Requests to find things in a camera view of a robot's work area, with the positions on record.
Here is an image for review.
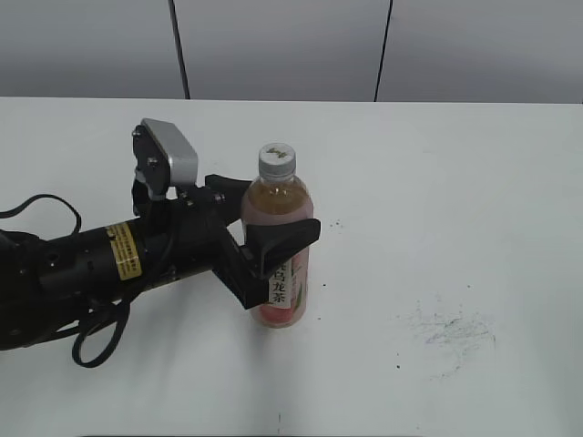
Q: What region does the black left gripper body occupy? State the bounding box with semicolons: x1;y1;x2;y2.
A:
130;181;265;310

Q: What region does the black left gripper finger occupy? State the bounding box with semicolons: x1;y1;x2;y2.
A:
205;174;251;226
245;218;321;279

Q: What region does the pink oolong tea bottle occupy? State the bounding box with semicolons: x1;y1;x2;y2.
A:
240;170;316;330

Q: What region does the grey bottle cap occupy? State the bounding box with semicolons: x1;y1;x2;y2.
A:
258;143;296;179

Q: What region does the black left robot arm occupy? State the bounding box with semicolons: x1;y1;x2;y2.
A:
1;175;321;350

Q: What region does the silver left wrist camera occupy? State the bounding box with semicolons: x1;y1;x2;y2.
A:
132;117;199;201

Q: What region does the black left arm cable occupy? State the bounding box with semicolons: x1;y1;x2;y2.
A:
0;194;133;368

